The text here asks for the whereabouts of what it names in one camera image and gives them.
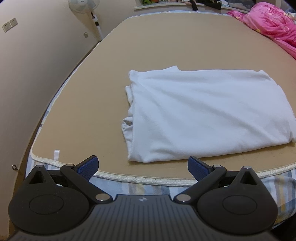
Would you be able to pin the striped bed sheet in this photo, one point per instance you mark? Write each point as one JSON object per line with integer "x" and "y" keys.
{"x": 143, "y": 188}

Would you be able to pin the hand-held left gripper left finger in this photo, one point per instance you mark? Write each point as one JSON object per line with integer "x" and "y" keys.
{"x": 89, "y": 168}

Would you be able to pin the tan bed mat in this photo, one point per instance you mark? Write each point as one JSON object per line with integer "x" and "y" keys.
{"x": 92, "y": 104}

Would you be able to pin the white standing fan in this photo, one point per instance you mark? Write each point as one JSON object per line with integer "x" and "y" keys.
{"x": 83, "y": 5}

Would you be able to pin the white shirt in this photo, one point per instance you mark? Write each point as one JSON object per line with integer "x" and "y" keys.
{"x": 196, "y": 115}

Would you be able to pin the white fabric loop tag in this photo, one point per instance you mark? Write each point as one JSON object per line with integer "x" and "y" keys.
{"x": 57, "y": 154}

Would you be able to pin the green potted plant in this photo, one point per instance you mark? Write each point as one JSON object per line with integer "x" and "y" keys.
{"x": 149, "y": 1}

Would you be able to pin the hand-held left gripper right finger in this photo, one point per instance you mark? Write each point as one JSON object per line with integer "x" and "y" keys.
{"x": 197, "y": 168}

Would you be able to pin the white wall socket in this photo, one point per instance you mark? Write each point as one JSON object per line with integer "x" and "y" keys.
{"x": 6, "y": 27}
{"x": 13, "y": 21}

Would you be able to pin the black bag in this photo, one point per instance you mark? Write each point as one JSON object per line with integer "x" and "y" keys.
{"x": 212, "y": 3}

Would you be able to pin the small metal wall hook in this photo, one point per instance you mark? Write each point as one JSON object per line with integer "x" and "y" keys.
{"x": 14, "y": 167}

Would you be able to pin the white window sill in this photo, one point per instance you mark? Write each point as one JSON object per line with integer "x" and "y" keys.
{"x": 166, "y": 5}

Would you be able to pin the pink printed quilt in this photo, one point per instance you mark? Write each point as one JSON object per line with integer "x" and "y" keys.
{"x": 272, "y": 20}

